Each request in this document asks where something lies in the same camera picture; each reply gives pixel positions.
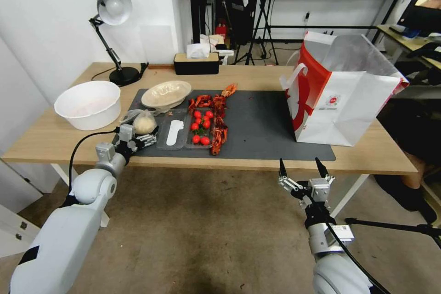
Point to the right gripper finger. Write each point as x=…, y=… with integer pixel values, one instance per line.
x=322, y=169
x=284, y=171

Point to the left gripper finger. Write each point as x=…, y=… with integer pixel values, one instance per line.
x=144, y=144
x=148, y=137

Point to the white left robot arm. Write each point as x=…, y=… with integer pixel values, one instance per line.
x=69, y=232

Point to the bun in clear plastic bag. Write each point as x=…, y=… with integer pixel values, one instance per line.
x=144, y=123

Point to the clear disposable takeout box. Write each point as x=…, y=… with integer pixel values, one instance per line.
x=184, y=128

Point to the red white delivery bag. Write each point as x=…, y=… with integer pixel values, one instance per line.
x=330, y=108

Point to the black tissue box wooden lid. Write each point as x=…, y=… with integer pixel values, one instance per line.
x=196, y=65

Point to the beige pulp bowl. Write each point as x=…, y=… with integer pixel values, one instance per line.
x=167, y=94

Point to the red cherry tomato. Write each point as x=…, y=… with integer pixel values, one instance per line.
x=208, y=114
x=198, y=120
x=194, y=126
x=197, y=114
x=206, y=124
x=195, y=139
x=205, y=140

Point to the dark grey table mat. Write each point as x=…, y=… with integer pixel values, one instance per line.
x=262, y=125

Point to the large white plastic bowl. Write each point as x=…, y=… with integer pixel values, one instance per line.
x=88, y=104

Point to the red cooked crayfish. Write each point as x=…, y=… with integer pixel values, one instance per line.
x=219, y=104
x=201, y=101
x=230, y=88
x=218, y=139
x=219, y=122

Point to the black tripod leg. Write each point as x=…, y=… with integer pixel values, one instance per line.
x=396, y=226

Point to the person's leg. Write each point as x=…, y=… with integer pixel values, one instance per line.
x=415, y=171

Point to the white tissue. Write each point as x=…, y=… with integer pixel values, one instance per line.
x=197, y=50

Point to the wooden table with white legs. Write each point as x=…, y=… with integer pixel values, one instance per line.
x=241, y=73

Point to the white cabinet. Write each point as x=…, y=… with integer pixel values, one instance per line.
x=13, y=204

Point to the red fire extinguisher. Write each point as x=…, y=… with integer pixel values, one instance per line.
x=221, y=32

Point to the black desk lamp silver shade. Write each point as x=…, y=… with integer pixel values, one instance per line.
x=113, y=8

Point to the wooden side desk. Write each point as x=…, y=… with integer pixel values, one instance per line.
x=396, y=40

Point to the black tripod stand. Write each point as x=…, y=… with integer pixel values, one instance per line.
x=260, y=22

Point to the black monitor screen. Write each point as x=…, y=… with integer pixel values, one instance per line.
x=425, y=1

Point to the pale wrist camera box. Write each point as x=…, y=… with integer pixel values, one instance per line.
x=319, y=189
x=126, y=132

